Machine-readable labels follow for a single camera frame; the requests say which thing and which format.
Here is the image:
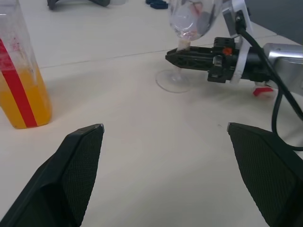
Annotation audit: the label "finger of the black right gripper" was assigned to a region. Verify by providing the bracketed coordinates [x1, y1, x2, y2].
[165, 48, 215, 71]
[176, 46, 214, 51]

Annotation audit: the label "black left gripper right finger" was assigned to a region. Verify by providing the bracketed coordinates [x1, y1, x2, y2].
[226, 122, 303, 227]

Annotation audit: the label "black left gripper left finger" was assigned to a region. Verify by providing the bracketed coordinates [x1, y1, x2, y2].
[0, 123, 105, 227]

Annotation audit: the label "clear wine glass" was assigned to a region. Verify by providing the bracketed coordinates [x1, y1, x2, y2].
[155, 0, 223, 94]

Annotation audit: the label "white red-taped bottle cap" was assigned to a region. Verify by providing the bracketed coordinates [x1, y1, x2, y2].
[252, 86, 278, 99]

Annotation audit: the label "orange juice plastic bottle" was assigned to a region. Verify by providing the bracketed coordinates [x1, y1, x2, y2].
[0, 0, 53, 130]

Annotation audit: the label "grey curved headband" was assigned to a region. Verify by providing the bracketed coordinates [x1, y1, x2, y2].
[46, 0, 111, 10]

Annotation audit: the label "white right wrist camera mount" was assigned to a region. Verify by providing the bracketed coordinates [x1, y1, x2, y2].
[222, 0, 254, 85]

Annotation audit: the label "black-handled scissors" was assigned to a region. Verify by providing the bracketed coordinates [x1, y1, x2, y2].
[144, 0, 169, 10]

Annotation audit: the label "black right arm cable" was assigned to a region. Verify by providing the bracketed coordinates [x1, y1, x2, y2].
[235, 10, 303, 151]

